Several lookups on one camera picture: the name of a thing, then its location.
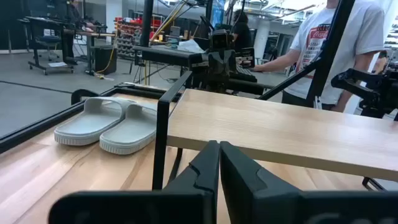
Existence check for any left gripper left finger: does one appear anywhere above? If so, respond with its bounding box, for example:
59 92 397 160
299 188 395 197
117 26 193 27
48 140 221 224

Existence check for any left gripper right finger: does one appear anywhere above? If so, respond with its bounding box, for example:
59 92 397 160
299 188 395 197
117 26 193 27
220 141 398 224

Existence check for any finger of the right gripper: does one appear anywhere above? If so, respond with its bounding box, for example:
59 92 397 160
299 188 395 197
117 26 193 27
222 51 236 77
207 52 222 77

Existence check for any white rubber slide sandal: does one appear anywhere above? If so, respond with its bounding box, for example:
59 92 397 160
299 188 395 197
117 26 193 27
53 96 137 146
98 102 159 156

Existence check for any white cloth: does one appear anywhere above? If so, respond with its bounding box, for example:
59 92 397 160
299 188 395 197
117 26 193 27
176 39 205 54

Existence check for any black box white label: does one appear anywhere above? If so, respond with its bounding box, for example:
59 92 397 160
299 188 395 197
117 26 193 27
235 46 256 70

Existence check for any person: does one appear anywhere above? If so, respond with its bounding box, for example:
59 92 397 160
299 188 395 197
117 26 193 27
231 9 254 52
63 0 96 32
252 0 389 113

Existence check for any black flat equipment housing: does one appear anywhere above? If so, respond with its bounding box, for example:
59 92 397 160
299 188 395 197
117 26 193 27
132 45 201 68

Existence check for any red storage bin rack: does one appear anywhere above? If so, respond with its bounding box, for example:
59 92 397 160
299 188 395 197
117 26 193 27
114 17 164 60

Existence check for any black speaker box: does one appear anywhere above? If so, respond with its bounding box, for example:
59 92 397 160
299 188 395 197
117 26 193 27
92 45 118 75

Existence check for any wooden workbench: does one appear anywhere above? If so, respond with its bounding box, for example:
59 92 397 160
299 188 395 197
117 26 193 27
63 29 116 76

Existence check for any black office chair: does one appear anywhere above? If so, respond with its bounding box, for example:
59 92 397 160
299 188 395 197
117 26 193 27
34 34 62 62

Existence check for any black rolling desk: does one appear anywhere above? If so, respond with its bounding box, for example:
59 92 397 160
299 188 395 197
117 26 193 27
17 16 76 76

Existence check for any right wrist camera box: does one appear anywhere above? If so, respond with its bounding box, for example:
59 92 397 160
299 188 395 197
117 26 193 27
210 29 234 50

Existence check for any black frame post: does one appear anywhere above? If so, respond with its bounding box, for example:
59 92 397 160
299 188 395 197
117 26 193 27
257 0 356 108
139 0 155 47
204 0 215 30

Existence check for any wooden shelf black metal frame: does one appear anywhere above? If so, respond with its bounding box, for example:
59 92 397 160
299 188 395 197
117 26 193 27
151 70 398 191

